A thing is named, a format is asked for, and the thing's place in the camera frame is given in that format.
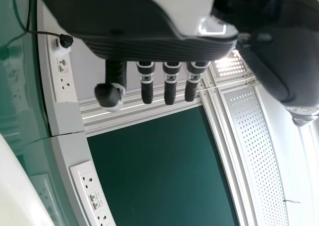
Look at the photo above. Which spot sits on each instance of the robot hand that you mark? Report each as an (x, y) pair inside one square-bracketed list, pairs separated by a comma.
[(149, 24)]

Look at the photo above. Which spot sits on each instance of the black plug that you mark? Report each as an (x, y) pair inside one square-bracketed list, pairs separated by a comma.
[(66, 41)]

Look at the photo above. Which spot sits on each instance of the perforated metal panel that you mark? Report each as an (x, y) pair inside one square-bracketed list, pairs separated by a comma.
[(229, 67)]

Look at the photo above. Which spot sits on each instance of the white plug adapter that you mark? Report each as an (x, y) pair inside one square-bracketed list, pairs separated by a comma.
[(59, 50)]

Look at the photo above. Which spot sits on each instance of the white socket strip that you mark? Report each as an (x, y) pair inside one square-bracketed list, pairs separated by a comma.
[(66, 86), (87, 183)]

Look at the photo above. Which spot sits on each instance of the aluminium frame rail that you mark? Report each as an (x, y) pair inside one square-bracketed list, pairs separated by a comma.
[(224, 136), (112, 121)]

